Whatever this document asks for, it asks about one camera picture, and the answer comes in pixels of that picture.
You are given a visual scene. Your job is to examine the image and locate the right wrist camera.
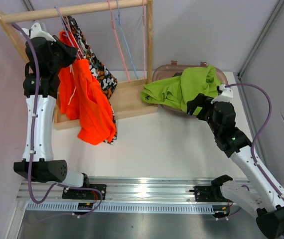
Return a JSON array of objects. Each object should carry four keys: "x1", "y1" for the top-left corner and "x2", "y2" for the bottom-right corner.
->
[{"x1": 211, "y1": 84, "x2": 234, "y2": 104}]

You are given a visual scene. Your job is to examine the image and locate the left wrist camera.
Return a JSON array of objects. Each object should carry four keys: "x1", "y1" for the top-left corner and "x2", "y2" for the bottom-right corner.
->
[{"x1": 22, "y1": 22, "x2": 56, "y2": 42}]

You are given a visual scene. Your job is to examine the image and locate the patterned black orange shorts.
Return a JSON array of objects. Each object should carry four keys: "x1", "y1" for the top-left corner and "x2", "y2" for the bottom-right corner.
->
[{"x1": 64, "y1": 16, "x2": 118, "y2": 145}]

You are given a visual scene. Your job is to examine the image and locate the wooden clothes rack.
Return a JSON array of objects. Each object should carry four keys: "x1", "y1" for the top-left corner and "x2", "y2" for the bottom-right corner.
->
[{"x1": 0, "y1": 0, "x2": 157, "y2": 120}]

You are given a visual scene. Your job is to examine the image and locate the pink hanger of patterned shorts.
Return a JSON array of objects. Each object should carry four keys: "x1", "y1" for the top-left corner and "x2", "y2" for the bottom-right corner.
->
[{"x1": 57, "y1": 6, "x2": 85, "y2": 59}]

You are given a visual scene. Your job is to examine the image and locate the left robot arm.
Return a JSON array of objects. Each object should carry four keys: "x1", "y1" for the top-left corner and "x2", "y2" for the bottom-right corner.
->
[{"x1": 13, "y1": 37, "x2": 106, "y2": 204}]

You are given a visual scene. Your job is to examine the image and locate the lime green shorts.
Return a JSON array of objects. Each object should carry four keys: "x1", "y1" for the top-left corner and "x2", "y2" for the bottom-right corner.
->
[{"x1": 141, "y1": 65, "x2": 223, "y2": 112}]

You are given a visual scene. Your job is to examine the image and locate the olive green shorts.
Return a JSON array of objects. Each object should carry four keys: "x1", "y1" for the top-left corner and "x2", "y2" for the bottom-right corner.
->
[{"x1": 173, "y1": 72, "x2": 182, "y2": 77}]

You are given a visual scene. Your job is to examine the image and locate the pink wire hanger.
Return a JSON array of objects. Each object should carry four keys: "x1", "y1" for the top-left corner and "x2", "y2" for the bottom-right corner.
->
[{"x1": 142, "y1": 0, "x2": 147, "y2": 79}]

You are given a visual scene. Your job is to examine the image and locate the white slotted cable duct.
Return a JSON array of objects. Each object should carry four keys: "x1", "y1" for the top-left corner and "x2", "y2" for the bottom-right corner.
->
[{"x1": 26, "y1": 202, "x2": 227, "y2": 215}]

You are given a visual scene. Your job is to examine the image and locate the blue hanger of orange shorts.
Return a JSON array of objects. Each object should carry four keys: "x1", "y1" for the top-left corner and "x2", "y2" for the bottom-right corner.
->
[{"x1": 54, "y1": 6, "x2": 83, "y2": 58}]

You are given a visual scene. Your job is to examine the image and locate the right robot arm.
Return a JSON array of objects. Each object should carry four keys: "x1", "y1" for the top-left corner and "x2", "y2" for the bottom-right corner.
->
[{"x1": 186, "y1": 94, "x2": 284, "y2": 239}]

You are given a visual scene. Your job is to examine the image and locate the blue wire hanger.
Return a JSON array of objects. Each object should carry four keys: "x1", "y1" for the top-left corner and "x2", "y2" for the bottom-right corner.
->
[{"x1": 116, "y1": 0, "x2": 139, "y2": 79}]

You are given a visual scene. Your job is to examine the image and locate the aluminium mounting rail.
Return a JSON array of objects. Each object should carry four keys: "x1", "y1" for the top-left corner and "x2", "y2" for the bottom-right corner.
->
[{"x1": 16, "y1": 175, "x2": 284, "y2": 207}]

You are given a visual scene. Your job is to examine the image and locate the pink hanger of green shorts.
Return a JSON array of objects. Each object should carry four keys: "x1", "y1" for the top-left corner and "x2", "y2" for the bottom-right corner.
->
[{"x1": 107, "y1": 0, "x2": 131, "y2": 82}]

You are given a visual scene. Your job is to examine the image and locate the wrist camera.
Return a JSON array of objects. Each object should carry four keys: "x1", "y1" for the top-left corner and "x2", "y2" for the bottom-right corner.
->
[
  {"x1": 22, "y1": 22, "x2": 56, "y2": 42},
  {"x1": 211, "y1": 84, "x2": 234, "y2": 104}
]

